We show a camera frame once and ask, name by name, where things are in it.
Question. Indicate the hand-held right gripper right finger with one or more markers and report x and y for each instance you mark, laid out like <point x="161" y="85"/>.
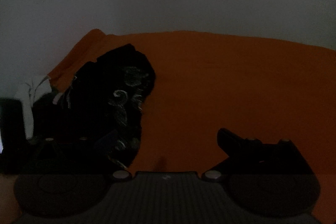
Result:
<point x="223" y="140"/>

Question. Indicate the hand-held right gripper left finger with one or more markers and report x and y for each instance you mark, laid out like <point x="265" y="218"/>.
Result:
<point x="106" y="144"/>

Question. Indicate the black printed garment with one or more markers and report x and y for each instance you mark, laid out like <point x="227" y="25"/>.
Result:
<point x="110" y="108"/>

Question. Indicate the white cloth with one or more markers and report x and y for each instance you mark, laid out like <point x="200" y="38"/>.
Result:
<point x="27" y="98"/>

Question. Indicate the orange bed sheet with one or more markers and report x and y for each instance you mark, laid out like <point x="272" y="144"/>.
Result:
<point x="223" y="87"/>

